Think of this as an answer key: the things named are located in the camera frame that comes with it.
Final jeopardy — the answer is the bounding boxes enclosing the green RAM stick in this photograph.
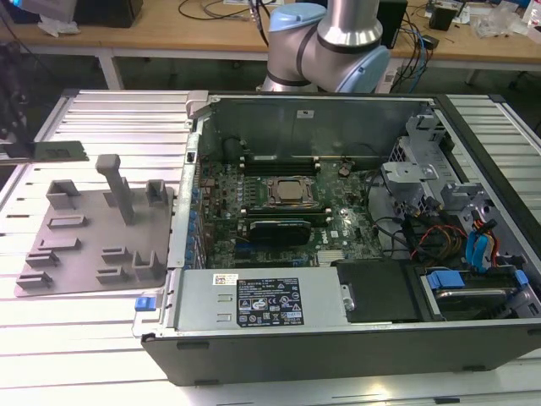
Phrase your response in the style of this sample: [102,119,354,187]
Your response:
[244,153,319,164]
[31,140,90,164]

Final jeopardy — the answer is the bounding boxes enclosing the black RAM slot bank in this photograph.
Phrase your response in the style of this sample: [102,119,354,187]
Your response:
[238,151,323,178]
[239,205,334,226]

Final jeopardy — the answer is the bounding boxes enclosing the white crumpled paper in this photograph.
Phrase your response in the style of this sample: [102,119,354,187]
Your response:
[36,19,82,38]

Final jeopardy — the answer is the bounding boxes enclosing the black monitor base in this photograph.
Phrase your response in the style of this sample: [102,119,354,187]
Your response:
[74,0,144,30]

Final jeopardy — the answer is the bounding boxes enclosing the grey parts rack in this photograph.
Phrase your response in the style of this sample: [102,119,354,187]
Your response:
[14,154,177,299]

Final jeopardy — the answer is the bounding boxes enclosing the wooden desk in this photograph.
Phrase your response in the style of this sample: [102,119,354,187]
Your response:
[0,0,541,85]

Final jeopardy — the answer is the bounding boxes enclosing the white case corner clip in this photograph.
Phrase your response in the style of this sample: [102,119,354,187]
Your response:
[185,90,210,120]

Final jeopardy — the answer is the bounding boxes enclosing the metal socket cover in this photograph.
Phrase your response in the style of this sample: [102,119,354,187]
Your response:
[263,174,319,209]

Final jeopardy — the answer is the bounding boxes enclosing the grey power supply unit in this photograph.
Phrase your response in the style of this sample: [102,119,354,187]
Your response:
[172,267,352,336]

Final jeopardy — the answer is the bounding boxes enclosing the silver CPU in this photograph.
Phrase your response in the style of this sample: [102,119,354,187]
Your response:
[276,179,309,200]

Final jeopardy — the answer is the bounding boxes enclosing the black graphics card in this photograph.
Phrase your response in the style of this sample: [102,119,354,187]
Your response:
[248,217,313,246]

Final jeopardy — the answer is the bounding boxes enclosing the green motherboard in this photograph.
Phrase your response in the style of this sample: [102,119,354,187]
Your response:
[196,154,384,271]

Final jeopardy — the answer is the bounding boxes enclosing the black upright box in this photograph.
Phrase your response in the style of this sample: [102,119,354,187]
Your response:
[379,0,410,48]

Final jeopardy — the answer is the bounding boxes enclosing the metal drive cage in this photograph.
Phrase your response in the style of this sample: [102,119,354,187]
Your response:
[380,108,500,222]

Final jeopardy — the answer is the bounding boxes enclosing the black plastic shroud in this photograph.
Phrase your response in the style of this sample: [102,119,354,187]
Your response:
[331,259,429,326]

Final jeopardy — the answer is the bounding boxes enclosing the black open PC case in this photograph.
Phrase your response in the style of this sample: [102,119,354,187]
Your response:
[132,91,541,388]

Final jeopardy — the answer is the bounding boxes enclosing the small black box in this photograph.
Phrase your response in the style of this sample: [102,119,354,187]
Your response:
[428,5,458,31]

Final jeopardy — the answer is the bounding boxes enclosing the hard disk in blue carrier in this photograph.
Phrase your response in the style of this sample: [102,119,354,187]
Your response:
[419,269,530,321]

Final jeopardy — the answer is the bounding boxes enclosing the clear plastic bags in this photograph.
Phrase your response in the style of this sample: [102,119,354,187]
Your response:
[471,6,532,40]

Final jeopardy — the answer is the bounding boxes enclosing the black looped cable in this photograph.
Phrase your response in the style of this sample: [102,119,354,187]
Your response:
[363,167,407,260]

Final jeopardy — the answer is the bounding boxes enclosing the red and yellow wire bundle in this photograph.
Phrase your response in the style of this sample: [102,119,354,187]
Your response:
[410,225,467,260]

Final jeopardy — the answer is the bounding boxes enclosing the blue flat wire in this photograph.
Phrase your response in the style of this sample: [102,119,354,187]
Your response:
[464,230,500,272]

